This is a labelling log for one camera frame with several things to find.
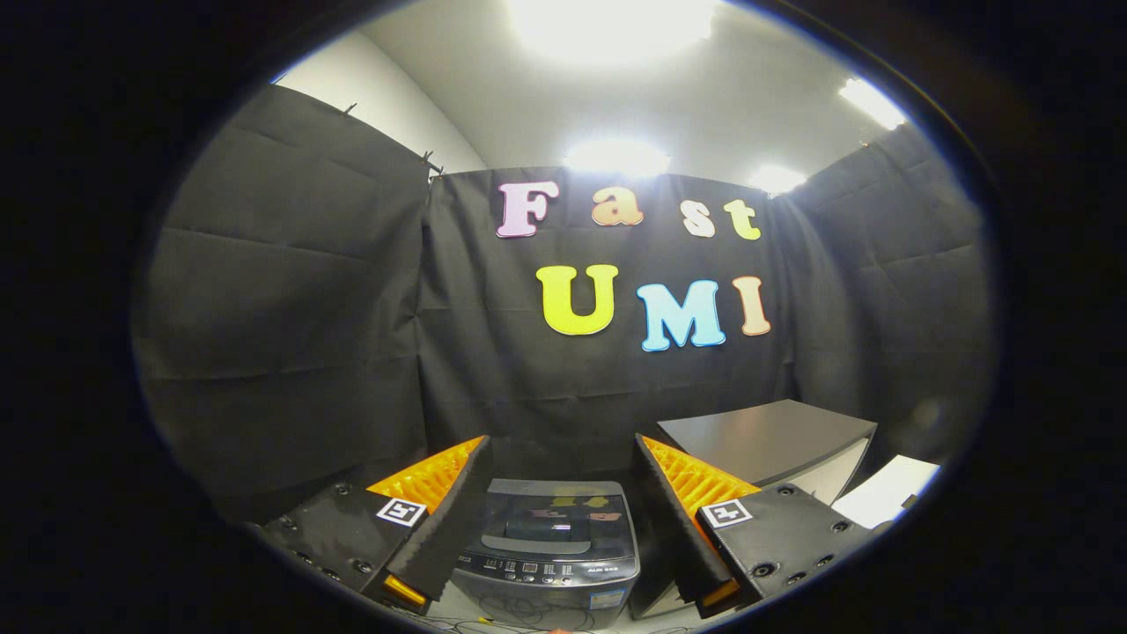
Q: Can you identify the dark grey washing machine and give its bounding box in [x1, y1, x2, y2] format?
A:
[449, 478, 641, 631]

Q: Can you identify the white flat board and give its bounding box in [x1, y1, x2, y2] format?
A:
[832, 454, 941, 529]

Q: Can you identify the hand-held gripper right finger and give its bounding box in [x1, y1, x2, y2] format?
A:
[634, 433, 877, 619]

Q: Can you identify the thin black floor cable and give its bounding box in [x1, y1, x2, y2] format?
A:
[387, 608, 494, 634]

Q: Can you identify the long rectangular ceiling light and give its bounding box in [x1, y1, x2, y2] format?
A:
[838, 77, 908, 131]

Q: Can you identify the large round ceiling light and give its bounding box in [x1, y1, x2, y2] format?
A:
[506, 0, 718, 68]

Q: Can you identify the dark washing machine lid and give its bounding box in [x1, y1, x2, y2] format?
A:
[480, 478, 639, 557]

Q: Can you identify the small round ceiling light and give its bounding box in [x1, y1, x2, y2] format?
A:
[748, 165, 807, 196]
[563, 139, 672, 177]

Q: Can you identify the black backdrop cloth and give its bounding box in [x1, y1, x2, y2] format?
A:
[132, 84, 996, 529]

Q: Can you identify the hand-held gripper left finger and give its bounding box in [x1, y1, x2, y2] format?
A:
[254, 435, 494, 616]

